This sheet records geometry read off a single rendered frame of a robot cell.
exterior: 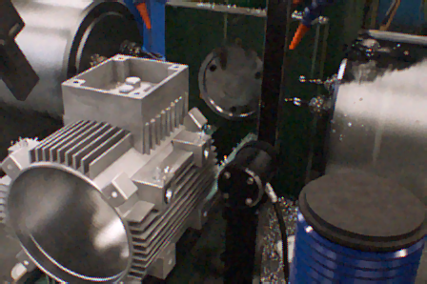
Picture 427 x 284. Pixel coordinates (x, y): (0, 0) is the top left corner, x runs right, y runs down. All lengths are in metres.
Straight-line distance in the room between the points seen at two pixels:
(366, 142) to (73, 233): 0.39
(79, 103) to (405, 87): 0.40
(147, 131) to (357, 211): 0.36
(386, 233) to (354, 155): 0.48
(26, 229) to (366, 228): 0.47
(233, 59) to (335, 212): 0.73
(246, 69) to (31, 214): 0.48
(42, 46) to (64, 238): 0.36
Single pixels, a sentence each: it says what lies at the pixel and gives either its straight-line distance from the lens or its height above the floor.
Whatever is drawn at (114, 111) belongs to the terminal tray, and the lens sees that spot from 0.57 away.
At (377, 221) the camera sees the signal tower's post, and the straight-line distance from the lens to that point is 0.24.
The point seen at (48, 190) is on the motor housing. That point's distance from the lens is 0.66.
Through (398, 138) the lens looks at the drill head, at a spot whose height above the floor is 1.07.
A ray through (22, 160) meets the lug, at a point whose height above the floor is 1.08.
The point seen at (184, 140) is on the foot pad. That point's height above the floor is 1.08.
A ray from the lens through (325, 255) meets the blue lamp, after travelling 0.24.
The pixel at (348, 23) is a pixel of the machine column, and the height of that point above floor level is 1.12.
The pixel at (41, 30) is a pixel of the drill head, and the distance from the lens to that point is 0.91.
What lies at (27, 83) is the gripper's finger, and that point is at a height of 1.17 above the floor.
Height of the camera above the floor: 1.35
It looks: 27 degrees down
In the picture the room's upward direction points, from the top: 2 degrees clockwise
